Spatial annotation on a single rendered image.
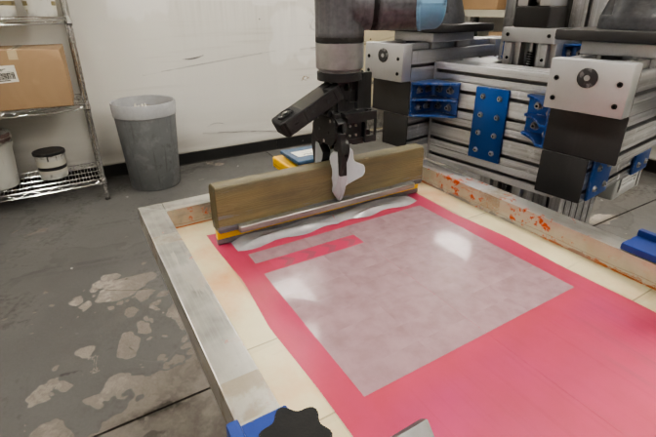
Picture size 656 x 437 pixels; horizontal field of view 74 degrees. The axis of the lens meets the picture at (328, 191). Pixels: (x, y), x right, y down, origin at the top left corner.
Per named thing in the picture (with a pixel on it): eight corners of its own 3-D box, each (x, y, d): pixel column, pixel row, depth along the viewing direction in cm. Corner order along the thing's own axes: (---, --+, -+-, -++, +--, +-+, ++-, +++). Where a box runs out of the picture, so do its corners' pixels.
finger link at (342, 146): (351, 176, 70) (348, 121, 67) (344, 178, 69) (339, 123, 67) (337, 172, 74) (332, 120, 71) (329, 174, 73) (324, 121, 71)
